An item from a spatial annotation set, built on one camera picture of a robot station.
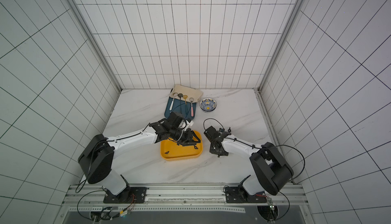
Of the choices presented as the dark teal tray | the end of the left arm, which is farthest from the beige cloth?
the end of the left arm

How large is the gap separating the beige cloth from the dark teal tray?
21 millimetres

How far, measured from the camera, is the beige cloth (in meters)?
1.15

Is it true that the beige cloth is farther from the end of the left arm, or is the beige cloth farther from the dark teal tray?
the end of the left arm

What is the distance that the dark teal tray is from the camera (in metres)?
1.07
